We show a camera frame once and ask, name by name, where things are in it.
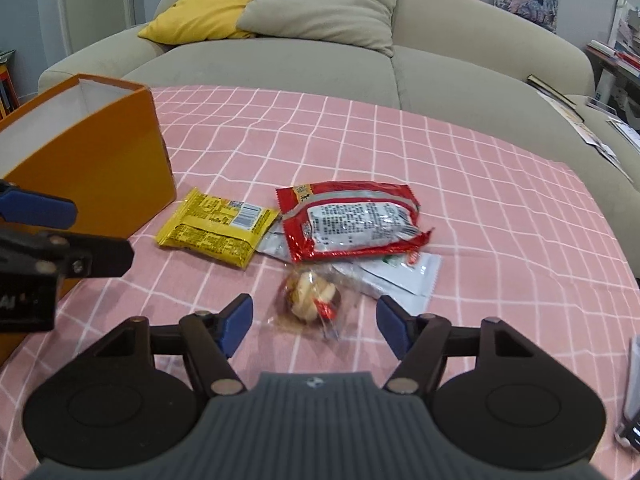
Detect small clear packet brown snack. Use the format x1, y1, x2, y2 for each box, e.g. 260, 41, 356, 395
276, 267, 347, 344

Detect stacked colourful stools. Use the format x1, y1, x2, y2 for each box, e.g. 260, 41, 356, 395
0, 50, 22, 122

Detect red packet with white label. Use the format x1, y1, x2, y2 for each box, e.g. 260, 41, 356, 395
275, 180, 435, 265

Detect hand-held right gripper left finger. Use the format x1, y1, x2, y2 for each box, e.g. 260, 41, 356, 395
95, 294, 254, 395

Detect white door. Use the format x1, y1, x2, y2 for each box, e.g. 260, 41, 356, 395
50, 0, 137, 57

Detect white and yellow magazine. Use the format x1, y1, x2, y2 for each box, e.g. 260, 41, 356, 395
537, 91, 622, 172

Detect cluttered white desk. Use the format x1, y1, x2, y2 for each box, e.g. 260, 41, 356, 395
584, 0, 640, 112

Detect pink checked tablecloth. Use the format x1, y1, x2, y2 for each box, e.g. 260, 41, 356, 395
0, 84, 640, 455

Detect yellow snack packet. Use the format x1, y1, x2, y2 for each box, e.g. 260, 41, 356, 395
155, 187, 280, 271

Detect grey-green pillow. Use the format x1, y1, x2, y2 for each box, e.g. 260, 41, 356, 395
235, 0, 404, 59

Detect white snack packet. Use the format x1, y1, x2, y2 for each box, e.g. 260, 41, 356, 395
255, 230, 444, 315

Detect yellow pillow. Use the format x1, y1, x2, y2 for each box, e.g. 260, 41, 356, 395
137, 0, 271, 44

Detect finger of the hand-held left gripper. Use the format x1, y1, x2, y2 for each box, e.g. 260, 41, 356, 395
0, 179, 79, 229
0, 229, 135, 279

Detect beige sofa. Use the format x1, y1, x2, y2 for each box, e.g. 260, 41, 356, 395
37, 0, 640, 282

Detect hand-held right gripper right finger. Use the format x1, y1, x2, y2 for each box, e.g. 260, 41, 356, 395
376, 295, 543, 395

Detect orange cardboard box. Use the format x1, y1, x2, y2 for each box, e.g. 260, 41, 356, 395
0, 73, 179, 367

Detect loose paper sheets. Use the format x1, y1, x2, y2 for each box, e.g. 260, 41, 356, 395
605, 117, 640, 152

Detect small white device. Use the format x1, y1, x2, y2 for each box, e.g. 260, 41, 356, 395
585, 94, 617, 114

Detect black book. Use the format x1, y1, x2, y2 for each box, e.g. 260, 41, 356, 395
526, 73, 582, 109

